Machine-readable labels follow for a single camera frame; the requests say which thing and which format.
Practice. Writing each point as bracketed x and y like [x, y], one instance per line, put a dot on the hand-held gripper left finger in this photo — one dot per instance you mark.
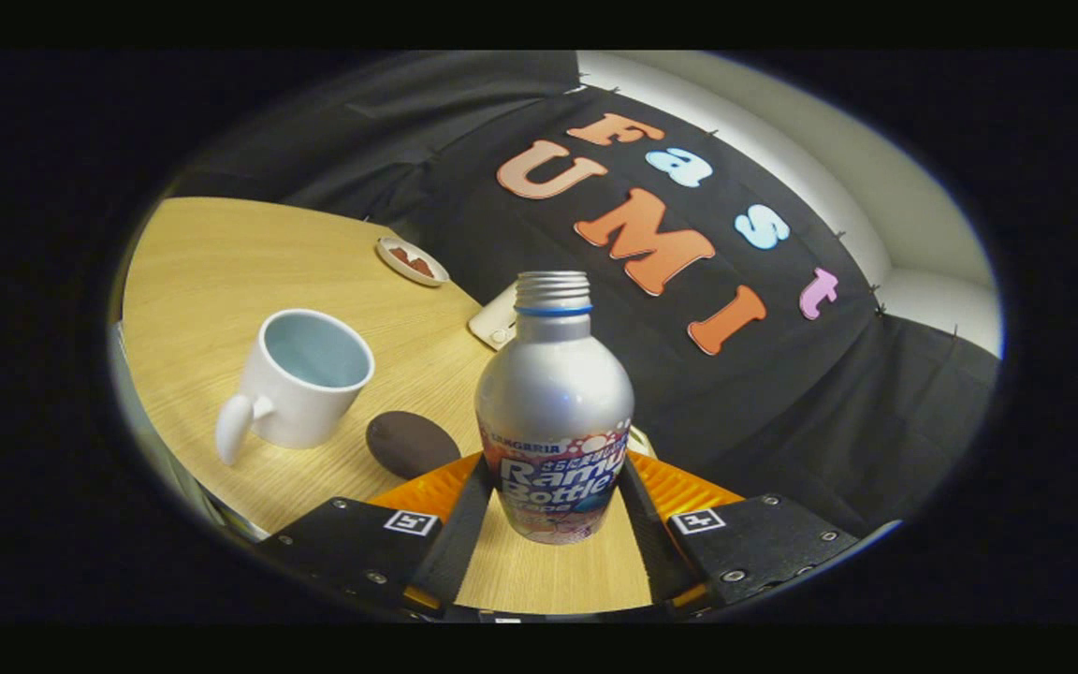
[464, 534]

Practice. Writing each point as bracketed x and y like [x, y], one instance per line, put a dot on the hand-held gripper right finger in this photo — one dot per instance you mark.
[647, 534]

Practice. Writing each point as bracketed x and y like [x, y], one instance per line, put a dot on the dark brown round coaster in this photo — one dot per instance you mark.
[408, 445]

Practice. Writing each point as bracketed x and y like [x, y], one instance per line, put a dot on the silver juice bottle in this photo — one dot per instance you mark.
[553, 393]

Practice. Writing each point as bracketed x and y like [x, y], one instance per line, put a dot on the white cup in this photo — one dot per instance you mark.
[300, 412]

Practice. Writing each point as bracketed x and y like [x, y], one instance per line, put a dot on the white toaster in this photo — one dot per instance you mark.
[497, 323]

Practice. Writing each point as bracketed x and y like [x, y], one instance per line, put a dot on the red-brown food piece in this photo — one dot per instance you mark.
[399, 253]
[421, 267]

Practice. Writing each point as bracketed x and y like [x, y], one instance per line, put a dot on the white round plate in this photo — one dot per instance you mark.
[387, 262]

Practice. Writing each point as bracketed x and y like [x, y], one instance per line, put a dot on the wooden table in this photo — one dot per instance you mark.
[202, 281]

